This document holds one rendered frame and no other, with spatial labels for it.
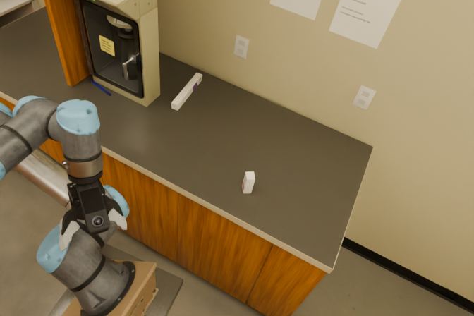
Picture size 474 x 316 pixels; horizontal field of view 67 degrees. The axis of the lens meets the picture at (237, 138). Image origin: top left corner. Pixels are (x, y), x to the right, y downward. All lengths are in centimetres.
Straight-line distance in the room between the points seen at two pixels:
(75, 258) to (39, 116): 40
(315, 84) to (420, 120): 49
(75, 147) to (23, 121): 11
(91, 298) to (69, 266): 11
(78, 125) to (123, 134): 92
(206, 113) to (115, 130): 43
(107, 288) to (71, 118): 52
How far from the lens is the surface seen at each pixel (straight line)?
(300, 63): 174
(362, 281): 257
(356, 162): 175
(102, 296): 110
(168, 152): 158
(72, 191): 90
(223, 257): 183
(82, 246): 106
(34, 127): 82
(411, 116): 176
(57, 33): 176
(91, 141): 78
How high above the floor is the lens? 217
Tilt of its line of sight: 48 degrees down
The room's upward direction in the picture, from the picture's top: 11 degrees clockwise
